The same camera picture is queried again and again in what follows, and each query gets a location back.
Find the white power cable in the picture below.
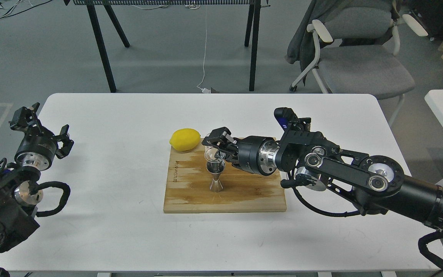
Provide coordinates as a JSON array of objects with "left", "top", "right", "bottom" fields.
[{"left": 197, "top": 0, "right": 212, "bottom": 94}]

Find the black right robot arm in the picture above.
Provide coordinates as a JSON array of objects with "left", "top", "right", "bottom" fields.
[{"left": 202, "top": 107, "right": 443, "bottom": 270}]

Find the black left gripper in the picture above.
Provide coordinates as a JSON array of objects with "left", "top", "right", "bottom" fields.
[{"left": 9, "top": 102, "right": 74, "bottom": 171}]

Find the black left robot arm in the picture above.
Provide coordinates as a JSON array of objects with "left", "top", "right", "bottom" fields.
[{"left": 0, "top": 102, "right": 74, "bottom": 277}]

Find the wooden cutting board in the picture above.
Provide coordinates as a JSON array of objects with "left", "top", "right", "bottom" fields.
[{"left": 163, "top": 144, "right": 287, "bottom": 214}]

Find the small clear glass cup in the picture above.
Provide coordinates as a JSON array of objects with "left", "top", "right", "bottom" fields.
[{"left": 204, "top": 147, "right": 225, "bottom": 163}]

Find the black metal table frame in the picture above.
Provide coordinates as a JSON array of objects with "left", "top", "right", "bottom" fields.
[{"left": 64, "top": 0, "right": 269, "bottom": 93}]

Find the steel double jigger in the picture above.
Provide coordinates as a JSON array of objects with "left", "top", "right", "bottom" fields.
[{"left": 206, "top": 160, "right": 225, "bottom": 193}]

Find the yellow lemon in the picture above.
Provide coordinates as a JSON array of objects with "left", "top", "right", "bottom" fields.
[{"left": 169, "top": 128, "right": 200, "bottom": 151}]

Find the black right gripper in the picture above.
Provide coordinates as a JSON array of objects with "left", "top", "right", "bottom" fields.
[{"left": 202, "top": 127, "right": 278, "bottom": 176}]

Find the grey office chair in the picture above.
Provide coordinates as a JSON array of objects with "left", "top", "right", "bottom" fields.
[{"left": 290, "top": 0, "right": 427, "bottom": 125}]

